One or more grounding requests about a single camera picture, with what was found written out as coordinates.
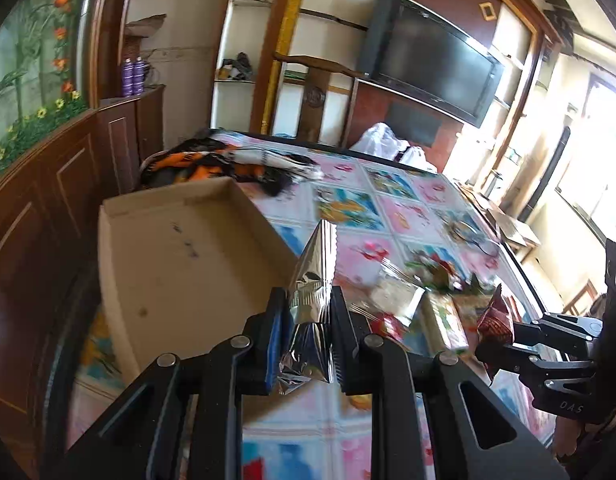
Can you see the dark wooden chair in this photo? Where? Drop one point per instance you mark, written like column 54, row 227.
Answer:
column 315, row 88

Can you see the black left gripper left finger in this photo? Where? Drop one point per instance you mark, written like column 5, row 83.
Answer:
column 140, row 436

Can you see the black flat screen television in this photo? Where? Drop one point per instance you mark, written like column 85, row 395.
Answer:
column 413, row 51

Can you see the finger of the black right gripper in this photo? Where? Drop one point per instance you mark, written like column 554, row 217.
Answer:
column 542, row 364
column 558, row 331

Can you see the orange black patterned cloth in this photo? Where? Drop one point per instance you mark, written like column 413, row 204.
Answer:
column 205, row 157

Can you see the orange cracker packet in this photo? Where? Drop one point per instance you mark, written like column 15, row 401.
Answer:
column 397, row 293

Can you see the colourful patterned tablecloth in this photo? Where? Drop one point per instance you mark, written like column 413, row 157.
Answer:
column 380, row 212

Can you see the purple spray can left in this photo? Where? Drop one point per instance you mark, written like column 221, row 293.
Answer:
column 126, row 75

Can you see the green yellow cracker packet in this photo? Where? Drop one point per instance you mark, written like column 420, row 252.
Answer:
column 442, row 325

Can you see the purple spray can right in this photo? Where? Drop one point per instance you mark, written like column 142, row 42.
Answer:
column 138, row 75

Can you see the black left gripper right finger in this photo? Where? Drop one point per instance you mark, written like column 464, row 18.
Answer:
column 439, row 400

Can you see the shallow cardboard box tray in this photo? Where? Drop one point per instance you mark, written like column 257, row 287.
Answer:
column 182, row 268

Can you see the purple spray can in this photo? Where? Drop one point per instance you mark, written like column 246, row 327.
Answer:
column 126, row 75
column 138, row 75

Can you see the dark red snack packet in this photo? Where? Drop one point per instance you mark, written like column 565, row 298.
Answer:
column 495, row 329

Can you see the black shoes on shelf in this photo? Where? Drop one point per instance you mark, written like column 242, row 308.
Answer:
column 235, row 69

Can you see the white plastic bag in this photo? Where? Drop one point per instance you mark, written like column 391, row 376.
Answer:
column 380, row 141

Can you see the silver foil snack packet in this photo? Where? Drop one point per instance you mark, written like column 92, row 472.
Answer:
column 307, row 353

